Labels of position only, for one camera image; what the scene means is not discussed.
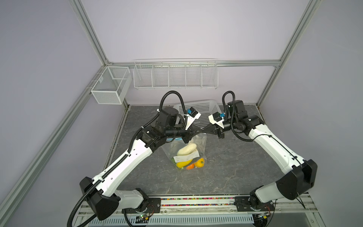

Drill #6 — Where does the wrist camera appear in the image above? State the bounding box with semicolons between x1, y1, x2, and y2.
208;100;249;130
155;106;202;131

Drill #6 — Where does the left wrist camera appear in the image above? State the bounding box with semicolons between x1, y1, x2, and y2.
155;106;202;131

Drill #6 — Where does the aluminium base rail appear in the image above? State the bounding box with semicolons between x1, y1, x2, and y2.
83;193;318;218

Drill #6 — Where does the clear zip top bag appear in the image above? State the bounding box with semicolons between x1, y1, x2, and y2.
161;133;207;170

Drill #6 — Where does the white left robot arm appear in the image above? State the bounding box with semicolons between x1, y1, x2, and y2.
67;125;202;227

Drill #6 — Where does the yellow lemon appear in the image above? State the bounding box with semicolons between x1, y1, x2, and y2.
194;158;205;168

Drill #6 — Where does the long white wire shelf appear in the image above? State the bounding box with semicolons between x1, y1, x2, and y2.
133;58;219;89

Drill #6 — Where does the small white mesh basket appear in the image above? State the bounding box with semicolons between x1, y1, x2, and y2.
91;66;132;105

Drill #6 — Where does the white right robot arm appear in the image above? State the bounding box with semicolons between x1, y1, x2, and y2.
202;115;318;211

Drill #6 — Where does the white perforated plastic basket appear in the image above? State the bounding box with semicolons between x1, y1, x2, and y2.
184;100;222;128

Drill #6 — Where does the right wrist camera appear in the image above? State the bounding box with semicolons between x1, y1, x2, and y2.
208;100;249;130

